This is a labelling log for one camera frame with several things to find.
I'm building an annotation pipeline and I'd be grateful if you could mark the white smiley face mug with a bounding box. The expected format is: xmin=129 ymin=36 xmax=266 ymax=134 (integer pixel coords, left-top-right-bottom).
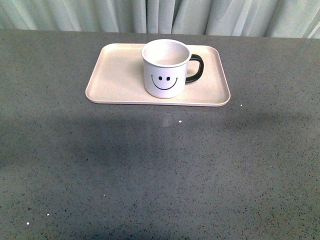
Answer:
xmin=141 ymin=39 xmax=204 ymax=99

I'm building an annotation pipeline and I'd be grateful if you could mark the beige rectangular tray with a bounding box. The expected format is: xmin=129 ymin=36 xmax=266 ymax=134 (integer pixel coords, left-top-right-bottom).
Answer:
xmin=85 ymin=43 xmax=231 ymax=107

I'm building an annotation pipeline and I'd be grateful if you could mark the white curtain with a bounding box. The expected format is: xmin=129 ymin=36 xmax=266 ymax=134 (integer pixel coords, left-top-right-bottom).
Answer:
xmin=0 ymin=0 xmax=320 ymax=39

